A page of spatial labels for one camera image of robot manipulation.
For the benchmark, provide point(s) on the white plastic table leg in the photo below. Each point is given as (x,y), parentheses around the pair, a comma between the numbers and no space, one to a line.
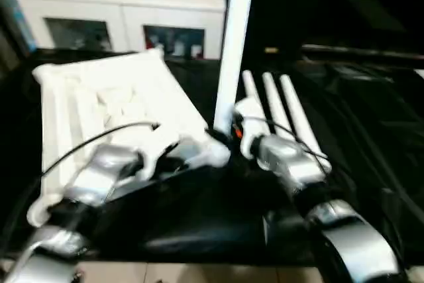
(273,97)
(295,107)
(250,87)
(232,64)

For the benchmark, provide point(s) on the white plastic table top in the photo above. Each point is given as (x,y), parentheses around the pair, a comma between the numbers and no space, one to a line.
(83,104)

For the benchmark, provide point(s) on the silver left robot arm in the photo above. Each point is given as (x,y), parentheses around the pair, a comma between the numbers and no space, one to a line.
(99,170)

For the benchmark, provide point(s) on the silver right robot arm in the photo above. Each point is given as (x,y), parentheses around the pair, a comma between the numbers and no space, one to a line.
(288,157)

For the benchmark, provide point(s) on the black mat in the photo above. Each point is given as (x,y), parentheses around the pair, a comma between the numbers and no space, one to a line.
(198,213)

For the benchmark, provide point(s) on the small tan block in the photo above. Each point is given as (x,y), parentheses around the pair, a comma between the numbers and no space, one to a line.
(270,50)

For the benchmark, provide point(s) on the white cabinet with glass doors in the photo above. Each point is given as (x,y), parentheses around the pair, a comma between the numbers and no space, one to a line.
(99,4)

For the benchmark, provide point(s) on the white sheet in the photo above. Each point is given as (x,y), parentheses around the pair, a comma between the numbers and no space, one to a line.
(419,74)

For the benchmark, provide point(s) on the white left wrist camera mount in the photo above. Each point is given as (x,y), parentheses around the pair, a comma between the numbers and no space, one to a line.
(149,163)

